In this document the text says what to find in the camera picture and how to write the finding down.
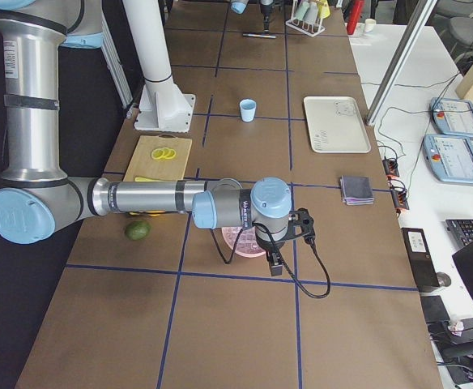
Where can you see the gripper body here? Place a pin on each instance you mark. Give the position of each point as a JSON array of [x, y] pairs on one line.
[[266, 9], [268, 245]]

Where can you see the steel muddler black tip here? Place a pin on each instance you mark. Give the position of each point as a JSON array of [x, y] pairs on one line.
[[258, 35]]

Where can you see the light blue cup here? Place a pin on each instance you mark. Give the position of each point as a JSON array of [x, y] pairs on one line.
[[247, 109]]

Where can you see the mint green cup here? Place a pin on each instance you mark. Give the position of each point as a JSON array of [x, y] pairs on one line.
[[301, 10]]

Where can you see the white-grey cup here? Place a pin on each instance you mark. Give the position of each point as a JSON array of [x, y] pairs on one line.
[[311, 14]]

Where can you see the yellow cup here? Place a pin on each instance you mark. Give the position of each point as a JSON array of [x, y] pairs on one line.
[[323, 9]]

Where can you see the pink bowl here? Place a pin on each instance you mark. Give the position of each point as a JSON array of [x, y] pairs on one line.
[[242, 243]]

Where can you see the red cylinder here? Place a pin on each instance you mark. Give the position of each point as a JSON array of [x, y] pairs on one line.
[[357, 6]]

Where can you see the grey folded cloth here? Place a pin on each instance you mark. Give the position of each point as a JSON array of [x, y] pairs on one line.
[[356, 190]]

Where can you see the yellow lemon far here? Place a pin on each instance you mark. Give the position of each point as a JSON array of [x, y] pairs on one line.
[[154, 213]]

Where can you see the cream bear tray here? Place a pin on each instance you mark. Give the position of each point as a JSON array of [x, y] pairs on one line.
[[335, 125]]

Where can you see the green lime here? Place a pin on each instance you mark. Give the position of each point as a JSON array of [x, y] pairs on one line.
[[137, 230]]

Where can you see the black box white label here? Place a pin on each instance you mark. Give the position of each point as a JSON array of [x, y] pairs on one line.
[[420, 260]]

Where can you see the wooden cutting board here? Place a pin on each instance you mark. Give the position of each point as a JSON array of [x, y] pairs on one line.
[[141, 163]]

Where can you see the black computer mouse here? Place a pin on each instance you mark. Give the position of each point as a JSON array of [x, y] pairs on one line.
[[443, 279]]

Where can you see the black keyboard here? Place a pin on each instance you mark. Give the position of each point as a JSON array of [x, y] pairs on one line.
[[461, 229]]

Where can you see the blue teach pendant near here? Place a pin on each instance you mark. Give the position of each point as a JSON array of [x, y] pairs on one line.
[[450, 158]]

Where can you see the blue teach pendant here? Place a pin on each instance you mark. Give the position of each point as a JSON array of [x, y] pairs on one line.
[[450, 158], [453, 116]]

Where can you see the blue teach pendant far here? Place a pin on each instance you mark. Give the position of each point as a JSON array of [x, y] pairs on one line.
[[453, 116]]

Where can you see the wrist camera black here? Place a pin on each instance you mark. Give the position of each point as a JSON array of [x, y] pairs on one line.
[[300, 224]]

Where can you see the white wire cup rack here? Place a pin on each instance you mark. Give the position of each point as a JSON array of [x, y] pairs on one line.
[[300, 26]]

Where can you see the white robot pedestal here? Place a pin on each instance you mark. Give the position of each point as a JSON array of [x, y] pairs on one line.
[[162, 107]]

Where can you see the aluminium frame post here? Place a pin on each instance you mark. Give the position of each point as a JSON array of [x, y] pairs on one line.
[[416, 23]]

